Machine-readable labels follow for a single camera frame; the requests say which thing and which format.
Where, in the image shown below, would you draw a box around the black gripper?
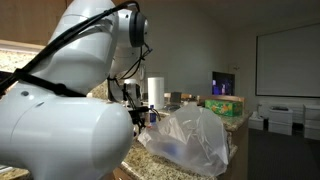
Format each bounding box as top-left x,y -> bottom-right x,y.
129,106 -> 149,128

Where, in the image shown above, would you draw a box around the blue cap bottle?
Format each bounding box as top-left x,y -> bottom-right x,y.
149,105 -> 157,126

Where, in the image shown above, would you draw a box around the translucent plastic bag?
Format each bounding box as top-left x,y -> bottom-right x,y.
138,104 -> 229,176

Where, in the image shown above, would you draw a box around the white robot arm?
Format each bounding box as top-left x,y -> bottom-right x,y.
0,0 -> 148,180

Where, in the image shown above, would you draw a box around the white paper towel roll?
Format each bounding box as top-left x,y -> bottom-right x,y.
148,77 -> 164,110

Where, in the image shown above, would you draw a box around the green tissue box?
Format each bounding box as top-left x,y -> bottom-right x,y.
205,100 -> 243,117

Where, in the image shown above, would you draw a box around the monitor screen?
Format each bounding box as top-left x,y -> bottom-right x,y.
212,71 -> 235,96

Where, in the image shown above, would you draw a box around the white storage boxes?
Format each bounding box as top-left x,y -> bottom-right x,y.
249,102 -> 320,140

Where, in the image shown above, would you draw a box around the white projector screen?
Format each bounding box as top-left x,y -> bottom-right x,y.
255,24 -> 320,98

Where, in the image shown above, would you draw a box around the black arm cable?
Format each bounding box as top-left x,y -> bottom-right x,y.
0,0 -> 154,101

